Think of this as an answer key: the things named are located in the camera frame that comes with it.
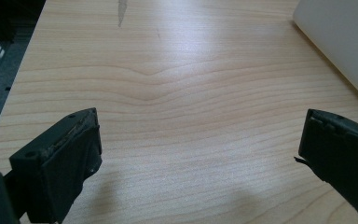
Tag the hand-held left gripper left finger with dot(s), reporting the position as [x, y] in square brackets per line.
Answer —
[56, 161]

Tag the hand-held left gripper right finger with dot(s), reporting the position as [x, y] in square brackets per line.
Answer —
[338, 152]

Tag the white flat box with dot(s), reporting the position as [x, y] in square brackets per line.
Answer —
[341, 40]

